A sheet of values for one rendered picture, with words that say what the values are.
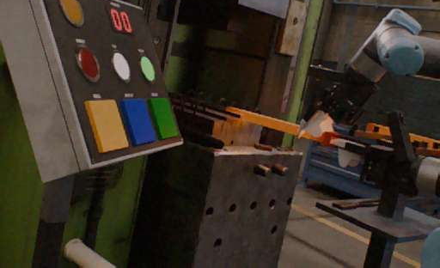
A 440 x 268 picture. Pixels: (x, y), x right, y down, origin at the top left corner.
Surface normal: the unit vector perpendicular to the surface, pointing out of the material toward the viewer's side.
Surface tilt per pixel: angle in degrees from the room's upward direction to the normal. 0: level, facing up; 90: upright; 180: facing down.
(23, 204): 90
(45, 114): 90
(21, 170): 90
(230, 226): 90
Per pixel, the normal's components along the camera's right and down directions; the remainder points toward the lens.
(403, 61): -0.15, 0.41
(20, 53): -0.30, 0.06
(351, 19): -0.75, -0.07
